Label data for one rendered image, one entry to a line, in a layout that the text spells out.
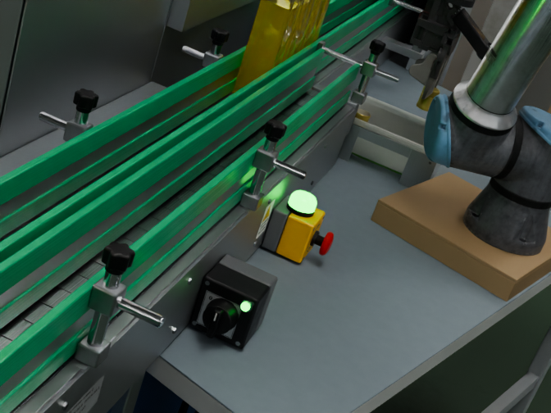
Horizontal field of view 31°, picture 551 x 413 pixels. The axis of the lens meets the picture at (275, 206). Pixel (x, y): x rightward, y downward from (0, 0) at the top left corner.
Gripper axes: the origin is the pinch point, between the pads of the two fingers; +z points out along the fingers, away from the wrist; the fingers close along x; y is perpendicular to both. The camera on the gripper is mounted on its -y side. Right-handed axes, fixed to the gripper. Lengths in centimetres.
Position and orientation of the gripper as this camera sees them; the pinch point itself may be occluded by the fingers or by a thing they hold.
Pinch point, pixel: (430, 92)
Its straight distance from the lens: 204.0
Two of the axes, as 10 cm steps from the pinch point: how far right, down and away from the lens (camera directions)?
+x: -3.3, 3.3, -8.8
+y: -9.0, -4.0, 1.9
